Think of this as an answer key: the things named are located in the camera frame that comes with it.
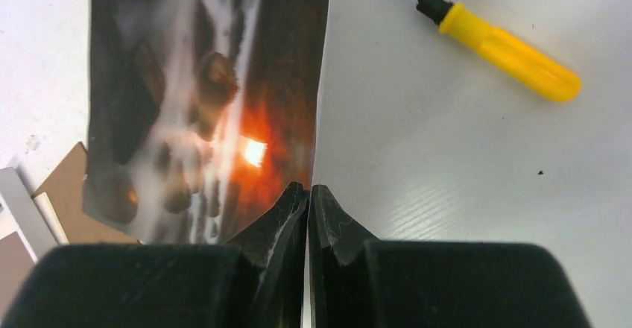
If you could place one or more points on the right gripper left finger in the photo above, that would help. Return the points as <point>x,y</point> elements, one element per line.
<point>253,280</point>

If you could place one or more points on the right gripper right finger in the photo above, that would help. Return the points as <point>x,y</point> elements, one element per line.
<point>358,280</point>

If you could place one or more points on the sunset photo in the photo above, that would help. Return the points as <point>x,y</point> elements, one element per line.
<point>201,112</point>

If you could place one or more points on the white picture frame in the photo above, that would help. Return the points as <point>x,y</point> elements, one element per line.
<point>33,219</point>

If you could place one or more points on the brown backing board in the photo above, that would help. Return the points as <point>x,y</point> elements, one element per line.
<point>64,187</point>

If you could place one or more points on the yellow handled screwdriver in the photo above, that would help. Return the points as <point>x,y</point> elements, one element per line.
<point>513,56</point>

